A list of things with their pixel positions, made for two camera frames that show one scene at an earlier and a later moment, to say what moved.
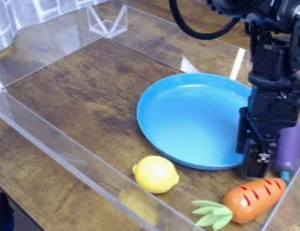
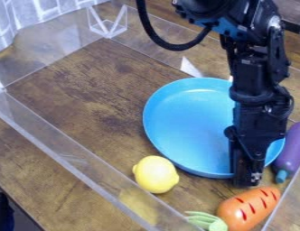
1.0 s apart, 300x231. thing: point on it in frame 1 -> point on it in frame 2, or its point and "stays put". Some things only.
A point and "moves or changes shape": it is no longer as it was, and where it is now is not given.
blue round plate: [188, 119] moves or changes shape
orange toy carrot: [245, 203] moves or changes shape
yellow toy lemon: [156, 174] stays put
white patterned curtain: [17, 14] stays put
